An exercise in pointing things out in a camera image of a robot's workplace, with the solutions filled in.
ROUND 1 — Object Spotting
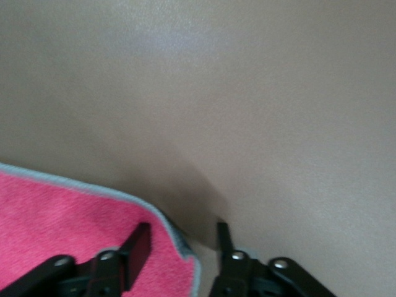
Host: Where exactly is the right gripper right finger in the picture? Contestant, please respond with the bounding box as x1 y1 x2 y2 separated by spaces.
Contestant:
207 222 338 297

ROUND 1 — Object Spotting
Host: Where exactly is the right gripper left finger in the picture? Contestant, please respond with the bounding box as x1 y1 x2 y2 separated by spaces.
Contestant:
0 222 153 297

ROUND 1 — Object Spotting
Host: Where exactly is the pink towel grey back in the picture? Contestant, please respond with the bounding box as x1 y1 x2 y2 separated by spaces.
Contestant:
0 162 202 297

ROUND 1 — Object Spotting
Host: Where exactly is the brown table cover sheet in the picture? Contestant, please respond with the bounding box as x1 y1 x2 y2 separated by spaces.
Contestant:
0 0 396 297

